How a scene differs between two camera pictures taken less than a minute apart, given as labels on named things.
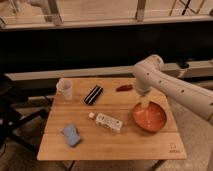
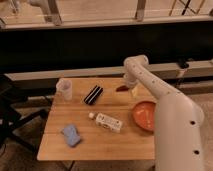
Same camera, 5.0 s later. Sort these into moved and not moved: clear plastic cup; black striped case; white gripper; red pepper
Moved: white gripper
Not moved: black striped case; clear plastic cup; red pepper
